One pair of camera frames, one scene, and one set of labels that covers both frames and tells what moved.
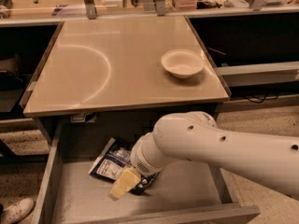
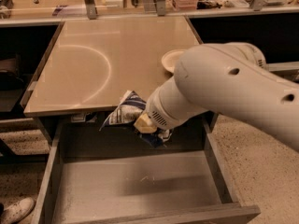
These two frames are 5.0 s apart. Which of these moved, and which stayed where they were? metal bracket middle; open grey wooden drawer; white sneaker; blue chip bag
Moved: blue chip bag
Stayed: metal bracket middle; white sneaker; open grey wooden drawer
